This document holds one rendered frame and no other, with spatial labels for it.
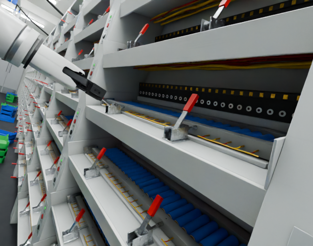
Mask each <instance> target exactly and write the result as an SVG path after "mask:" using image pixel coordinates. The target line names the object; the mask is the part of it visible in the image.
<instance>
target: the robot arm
mask: <svg viewBox="0 0 313 246"><path fill-rule="evenodd" d="M39 36H40V33H39V32H37V31H36V30H34V29H33V28H31V27H30V26H29V25H27V24H26V23H24V22H22V21H21V20H20V19H18V18H17V17H15V16H14V15H12V14H11V13H10V12H8V11H7V10H5V9H4V8H2V7H1V6H0V58H2V59H4V60H6V61H7V62H9V63H11V64H13V65H15V66H16V67H19V66H20V65H21V63H22V64H24V66H23V68H24V69H26V67H27V66H28V65H29V66H31V67H32V68H34V69H36V70H37V71H39V72H40V73H42V74H44V75H45V76H47V77H49V78H50V79H52V80H54V81H55V82H57V83H59V84H61V85H62V86H64V87H66V88H67V89H70V90H76V88H75V87H77V88H79V89H80V90H82V91H84V92H85V93H86V94H88V95H89V96H91V97H93V98H94V99H96V100H99V101H101V100H102V99H103V97H104V96H105V94H106V90H104V89H103V88H101V87H100V86H98V85H97V84H95V83H94V82H91V81H90V80H88V79H87V78H85V77H84V75H85V74H84V72H83V71H82V70H81V69H80V68H78V67H77V66H76V65H74V64H73V63H71V62H70V61H68V60H67V59H65V58H64V57H62V56H61V55H59V54H57V53H56V52H54V51H53V50H51V49H50V48H48V47H46V46H45V45H43V44H42V43H43V41H44V39H43V38H42V39H41V40H40V39H38V37H39Z"/></svg>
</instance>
